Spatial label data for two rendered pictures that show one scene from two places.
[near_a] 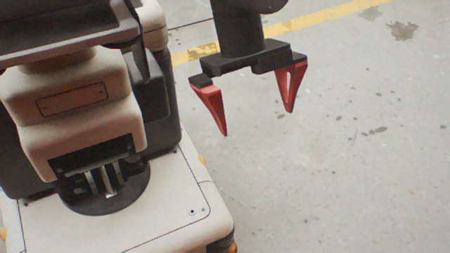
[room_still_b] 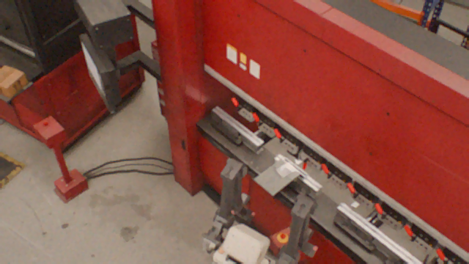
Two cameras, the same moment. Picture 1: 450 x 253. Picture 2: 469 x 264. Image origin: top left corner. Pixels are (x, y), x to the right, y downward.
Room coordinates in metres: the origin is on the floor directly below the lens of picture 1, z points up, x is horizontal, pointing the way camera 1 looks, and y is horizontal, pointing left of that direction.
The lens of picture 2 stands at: (1.46, 1.60, 3.86)
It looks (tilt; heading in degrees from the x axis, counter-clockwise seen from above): 47 degrees down; 239
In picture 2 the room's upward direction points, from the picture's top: straight up
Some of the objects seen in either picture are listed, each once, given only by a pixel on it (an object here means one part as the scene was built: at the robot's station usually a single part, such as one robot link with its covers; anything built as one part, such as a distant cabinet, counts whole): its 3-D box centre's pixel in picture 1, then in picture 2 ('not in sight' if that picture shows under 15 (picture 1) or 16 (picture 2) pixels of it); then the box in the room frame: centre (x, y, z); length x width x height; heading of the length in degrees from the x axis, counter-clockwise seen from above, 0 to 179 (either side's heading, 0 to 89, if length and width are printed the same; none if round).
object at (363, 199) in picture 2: not in sight; (366, 192); (-0.20, 0.35, 1.26); 0.15 x 0.09 x 0.17; 102
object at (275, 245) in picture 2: not in sight; (287, 245); (0.20, 0.18, 0.75); 0.20 x 0.16 x 0.18; 88
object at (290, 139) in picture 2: not in sight; (292, 137); (-0.08, -0.24, 1.26); 0.15 x 0.09 x 0.17; 102
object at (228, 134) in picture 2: not in sight; (226, 133); (0.10, -0.79, 0.89); 0.30 x 0.05 x 0.03; 102
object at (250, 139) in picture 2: not in sight; (237, 129); (0.03, -0.75, 0.92); 0.50 x 0.06 x 0.10; 102
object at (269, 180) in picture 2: not in sight; (277, 177); (0.06, -0.18, 1.00); 0.26 x 0.18 x 0.01; 12
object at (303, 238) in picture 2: not in sight; (303, 224); (0.32, 0.41, 1.40); 0.11 x 0.06 x 0.43; 115
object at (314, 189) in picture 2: not in sight; (297, 176); (-0.09, -0.16, 0.92); 0.39 x 0.06 x 0.10; 102
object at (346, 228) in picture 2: not in sight; (354, 234); (-0.16, 0.39, 0.89); 0.30 x 0.05 x 0.03; 102
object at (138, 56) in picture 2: not in sight; (143, 72); (0.46, -1.42, 1.18); 0.40 x 0.24 x 0.07; 102
